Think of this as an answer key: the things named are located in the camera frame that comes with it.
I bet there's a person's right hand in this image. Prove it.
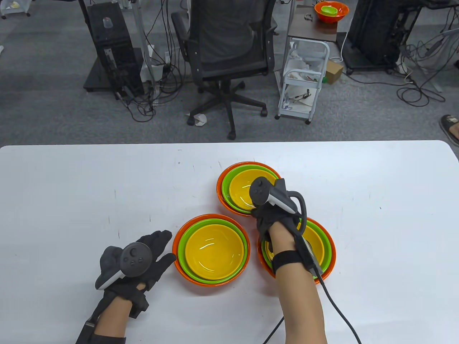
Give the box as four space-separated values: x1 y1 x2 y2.
250 178 306 253

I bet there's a person's left hand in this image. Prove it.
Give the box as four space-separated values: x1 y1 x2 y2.
95 230 177 305

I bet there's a small yellow bowl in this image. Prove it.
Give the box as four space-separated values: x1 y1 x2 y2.
229 169 278 210
185 224 245 281
265 226 325 268

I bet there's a large orange bowl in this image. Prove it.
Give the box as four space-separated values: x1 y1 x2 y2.
314 1 349 24
172 214 251 287
216 161 284 216
257 216 337 285

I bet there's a person's right forearm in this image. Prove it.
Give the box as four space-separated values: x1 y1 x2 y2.
268 222 327 344

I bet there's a grey hand controller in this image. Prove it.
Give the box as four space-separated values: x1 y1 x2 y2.
249 177 307 235
95 243 153 291

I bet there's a black glove sensor unit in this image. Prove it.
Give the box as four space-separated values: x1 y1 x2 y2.
128 290 150 319

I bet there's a crumpled white paper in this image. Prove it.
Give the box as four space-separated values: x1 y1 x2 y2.
185 113 208 127

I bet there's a black office chair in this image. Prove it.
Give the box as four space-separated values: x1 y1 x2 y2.
171 0 279 140

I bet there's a cardboard box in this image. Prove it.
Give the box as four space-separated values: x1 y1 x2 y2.
324 60 344 85

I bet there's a black rolling base platform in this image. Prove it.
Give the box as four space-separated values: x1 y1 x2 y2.
83 57 145 94

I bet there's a brown side table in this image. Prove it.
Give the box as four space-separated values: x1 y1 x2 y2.
287 4 338 44

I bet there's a black computer tower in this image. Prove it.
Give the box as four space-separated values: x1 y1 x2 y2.
87 3 144 97

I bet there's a black equipment cabinet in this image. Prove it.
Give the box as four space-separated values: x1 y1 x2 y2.
346 0 423 75

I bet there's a white rolling cart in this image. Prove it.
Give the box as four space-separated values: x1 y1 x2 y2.
0 0 32 19

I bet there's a black wrist strap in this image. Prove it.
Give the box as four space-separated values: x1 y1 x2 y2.
271 251 305 276
90 334 127 344

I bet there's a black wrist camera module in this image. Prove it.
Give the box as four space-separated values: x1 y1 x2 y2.
75 320 95 344
297 233 325 280

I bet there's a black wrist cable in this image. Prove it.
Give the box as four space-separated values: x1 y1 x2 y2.
90 290 117 323
262 276 362 344

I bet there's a white wire trolley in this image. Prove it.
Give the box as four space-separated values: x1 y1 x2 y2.
275 39 331 125

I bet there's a black floor cable tangle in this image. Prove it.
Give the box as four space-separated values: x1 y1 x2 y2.
115 0 187 123

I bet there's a white metal frame post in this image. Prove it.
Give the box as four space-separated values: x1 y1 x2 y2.
130 0 158 104

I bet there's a grey floor cable tangle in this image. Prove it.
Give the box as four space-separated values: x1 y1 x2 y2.
341 0 459 108

